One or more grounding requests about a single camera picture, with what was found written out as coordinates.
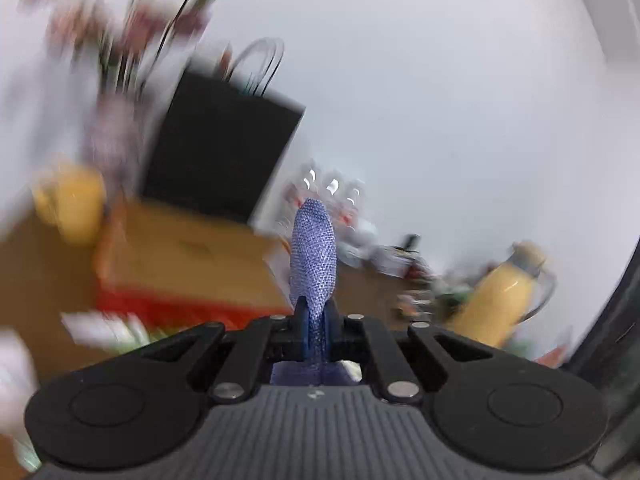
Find water bottle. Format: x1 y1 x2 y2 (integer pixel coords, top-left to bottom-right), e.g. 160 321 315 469
318 170 343 224
341 180 366 228
283 160 319 229

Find middle water bottle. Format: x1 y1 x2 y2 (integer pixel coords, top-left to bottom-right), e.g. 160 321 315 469
318 170 343 224

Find purple knitted cloth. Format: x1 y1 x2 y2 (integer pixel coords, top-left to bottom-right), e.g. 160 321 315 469
271 198 355 387

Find white wet wipes pack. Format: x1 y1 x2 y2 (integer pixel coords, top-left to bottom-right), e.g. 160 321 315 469
0 328 38 436

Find yellow thermos bottle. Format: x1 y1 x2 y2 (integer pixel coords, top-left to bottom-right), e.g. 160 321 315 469
445 240 558 348

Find left water bottle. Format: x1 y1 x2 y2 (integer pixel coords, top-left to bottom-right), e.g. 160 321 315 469
283 160 319 229

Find red cardboard box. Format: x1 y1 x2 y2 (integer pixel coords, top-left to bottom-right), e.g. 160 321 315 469
94 200 292 330

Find purple ceramic vase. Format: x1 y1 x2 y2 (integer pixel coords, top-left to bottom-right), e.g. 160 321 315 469
85 92 143 202

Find black paper bag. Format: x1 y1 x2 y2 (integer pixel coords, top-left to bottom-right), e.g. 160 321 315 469
140 38 304 223

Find yellow mug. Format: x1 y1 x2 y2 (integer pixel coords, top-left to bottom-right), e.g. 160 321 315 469
32 162 106 245

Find dried pink roses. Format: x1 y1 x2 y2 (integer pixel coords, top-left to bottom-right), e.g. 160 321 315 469
20 0 215 96

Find right water bottle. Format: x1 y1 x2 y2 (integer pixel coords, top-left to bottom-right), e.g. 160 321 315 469
341 180 366 228

